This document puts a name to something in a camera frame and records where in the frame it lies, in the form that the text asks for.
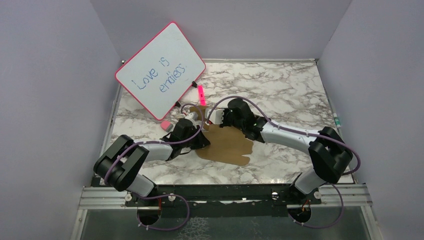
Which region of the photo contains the brown cardboard box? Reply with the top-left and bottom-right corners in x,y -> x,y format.
195,123 -> 254,166

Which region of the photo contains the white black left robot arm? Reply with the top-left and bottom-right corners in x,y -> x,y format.
93,118 -> 211,206

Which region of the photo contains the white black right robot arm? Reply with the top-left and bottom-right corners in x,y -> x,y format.
207,96 -> 354,204

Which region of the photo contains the pink grey whiteboard eraser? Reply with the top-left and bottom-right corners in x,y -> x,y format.
160,120 -> 174,133

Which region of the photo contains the pink marker pen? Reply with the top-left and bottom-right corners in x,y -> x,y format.
197,85 -> 207,106

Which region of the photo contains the pink-framed whiteboard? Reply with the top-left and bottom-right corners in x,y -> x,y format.
115,21 -> 206,120

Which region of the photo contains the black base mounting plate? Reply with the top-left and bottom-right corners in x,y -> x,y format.
125,183 -> 321,218

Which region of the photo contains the green white glue stick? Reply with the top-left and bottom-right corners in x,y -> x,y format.
333,113 -> 341,129

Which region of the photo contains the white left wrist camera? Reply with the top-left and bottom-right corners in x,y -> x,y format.
184,111 -> 203,127

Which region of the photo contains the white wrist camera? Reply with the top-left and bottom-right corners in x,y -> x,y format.
205,108 -> 225,125
184,111 -> 203,127

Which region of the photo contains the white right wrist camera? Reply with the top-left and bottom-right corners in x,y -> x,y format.
205,108 -> 225,125

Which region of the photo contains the aluminium frame rail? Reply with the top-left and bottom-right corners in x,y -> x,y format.
71,183 -> 382,240

